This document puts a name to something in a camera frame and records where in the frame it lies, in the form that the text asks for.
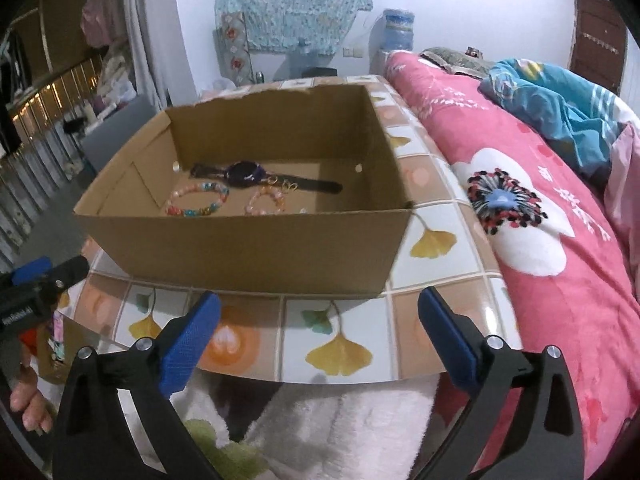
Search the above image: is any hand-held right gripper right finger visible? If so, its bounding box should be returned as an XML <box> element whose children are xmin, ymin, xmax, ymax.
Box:
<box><xmin>417</xmin><ymin>286</ymin><xmax>586</xmax><ymax>480</ymax></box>

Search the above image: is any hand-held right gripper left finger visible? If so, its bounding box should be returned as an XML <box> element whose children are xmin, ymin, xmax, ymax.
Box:
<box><xmin>51</xmin><ymin>291</ymin><xmax>223</xmax><ymax>480</ymax></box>

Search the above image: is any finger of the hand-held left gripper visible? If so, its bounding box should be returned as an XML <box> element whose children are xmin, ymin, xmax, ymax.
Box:
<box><xmin>11</xmin><ymin>256</ymin><xmax>53</xmax><ymax>286</ymax></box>
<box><xmin>30</xmin><ymin>256</ymin><xmax>90</xmax><ymax>293</ymax></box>

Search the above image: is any multicolour bead bracelet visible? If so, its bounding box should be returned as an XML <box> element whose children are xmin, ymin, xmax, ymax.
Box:
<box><xmin>164</xmin><ymin>181</ymin><xmax>232</xmax><ymax>219</ymax></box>

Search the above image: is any pink bead bracelet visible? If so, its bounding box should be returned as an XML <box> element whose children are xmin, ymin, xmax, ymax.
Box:
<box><xmin>244</xmin><ymin>185</ymin><xmax>287</xmax><ymax>217</ymax></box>

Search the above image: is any pink strap digital watch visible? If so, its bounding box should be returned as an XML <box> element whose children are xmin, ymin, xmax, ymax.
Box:
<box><xmin>190</xmin><ymin>160</ymin><xmax>344</xmax><ymax>195</ymax></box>

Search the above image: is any person's left hand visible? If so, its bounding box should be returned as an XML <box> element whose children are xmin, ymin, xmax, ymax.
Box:
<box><xmin>9</xmin><ymin>360</ymin><xmax>55</xmax><ymax>435</ymax></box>

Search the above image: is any small floor cardboard box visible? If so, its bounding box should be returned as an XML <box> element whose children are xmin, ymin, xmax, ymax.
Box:
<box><xmin>36</xmin><ymin>310</ymin><xmax>108</xmax><ymax>386</ymax></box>

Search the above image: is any pink floral bedsheet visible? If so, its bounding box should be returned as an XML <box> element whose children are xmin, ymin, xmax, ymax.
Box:
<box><xmin>382</xmin><ymin>50</ymin><xmax>640</xmax><ymax>480</ymax></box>

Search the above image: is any grey storage box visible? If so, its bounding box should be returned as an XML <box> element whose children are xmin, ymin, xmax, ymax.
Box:
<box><xmin>81</xmin><ymin>94</ymin><xmax>157</xmax><ymax>173</ymax></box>

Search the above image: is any mirrored wardrobe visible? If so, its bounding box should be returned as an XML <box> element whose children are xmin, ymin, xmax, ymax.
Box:
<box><xmin>0</xmin><ymin>0</ymin><xmax>111</xmax><ymax>261</ymax></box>

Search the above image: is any clear plastic bag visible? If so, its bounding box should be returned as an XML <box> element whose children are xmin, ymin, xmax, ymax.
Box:
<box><xmin>97</xmin><ymin>77</ymin><xmax>137</xmax><ymax>108</ymax></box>

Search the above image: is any light pink pillow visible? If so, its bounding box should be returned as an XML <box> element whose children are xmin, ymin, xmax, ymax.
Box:
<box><xmin>602</xmin><ymin>121</ymin><xmax>640</xmax><ymax>246</ymax></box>

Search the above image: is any white curtain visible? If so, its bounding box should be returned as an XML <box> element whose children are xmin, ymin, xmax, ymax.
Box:
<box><xmin>122</xmin><ymin>0</ymin><xmax>193</xmax><ymax>111</ymax></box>

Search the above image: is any pink hanging garment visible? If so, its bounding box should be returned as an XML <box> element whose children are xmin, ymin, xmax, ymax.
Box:
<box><xmin>81</xmin><ymin>0</ymin><xmax>126</xmax><ymax>48</ymax></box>

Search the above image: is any blue floral blanket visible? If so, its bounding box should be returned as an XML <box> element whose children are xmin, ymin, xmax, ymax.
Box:
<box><xmin>477</xmin><ymin>57</ymin><xmax>640</xmax><ymax>176</ymax></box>

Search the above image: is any floral patterned panel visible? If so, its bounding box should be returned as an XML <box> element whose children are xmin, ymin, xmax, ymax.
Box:
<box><xmin>216</xmin><ymin>11</ymin><xmax>253</xmax><ymax>86</ymax></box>

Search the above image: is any grey green patterned pillow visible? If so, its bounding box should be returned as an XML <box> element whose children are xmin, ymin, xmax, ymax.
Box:
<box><xmin>419</xmin><ymin>46</ymin><xmax>498</xmax><ymax>79</ymax></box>

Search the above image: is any blue water jug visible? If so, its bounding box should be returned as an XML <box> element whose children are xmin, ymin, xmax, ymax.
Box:
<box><xmin>382</xmin><ymin>8</ymin><xmax>417</xmax><ymax>56</ymax></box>

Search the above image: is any brown wooden door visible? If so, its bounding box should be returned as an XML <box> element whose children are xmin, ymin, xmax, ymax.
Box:
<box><xmin>569</xmin><ymin>0</ymin><xmax>629</xmax><ymax>96</ymax></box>

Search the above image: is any light blue hanging cloth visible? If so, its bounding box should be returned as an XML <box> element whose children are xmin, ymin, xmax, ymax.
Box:
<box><xmin>215</xmin><ymin>0</ymin><xmax>375</xmax><ymax>56</ymax></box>

